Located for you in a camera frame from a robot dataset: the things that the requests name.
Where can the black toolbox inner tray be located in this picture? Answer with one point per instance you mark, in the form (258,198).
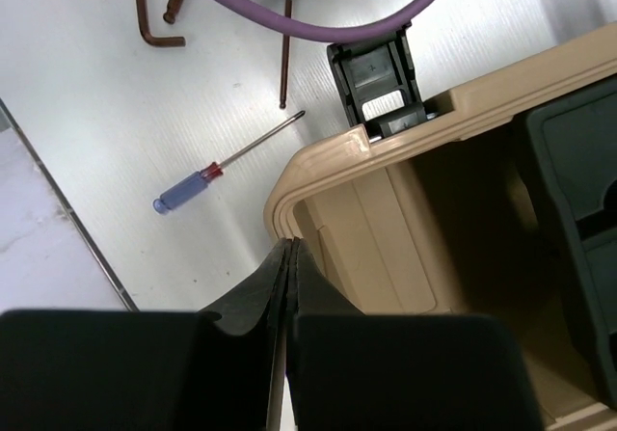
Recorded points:
(566,157)

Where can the small brown hex key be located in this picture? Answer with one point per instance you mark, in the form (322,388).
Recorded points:
(172,10)

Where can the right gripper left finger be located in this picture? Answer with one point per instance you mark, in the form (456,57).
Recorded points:
(211,369)

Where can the black toolbox latch near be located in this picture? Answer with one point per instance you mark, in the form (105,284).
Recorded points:
(367,70)

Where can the tan plastic toolbox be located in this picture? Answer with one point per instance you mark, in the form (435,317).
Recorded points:
(437,219)

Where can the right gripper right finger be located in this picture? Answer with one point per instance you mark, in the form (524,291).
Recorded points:
(348,370)

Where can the blue red handled screwdriver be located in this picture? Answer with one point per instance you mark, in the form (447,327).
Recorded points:
(198,181)

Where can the long brown hex key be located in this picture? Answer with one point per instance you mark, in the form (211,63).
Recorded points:
(284,71)

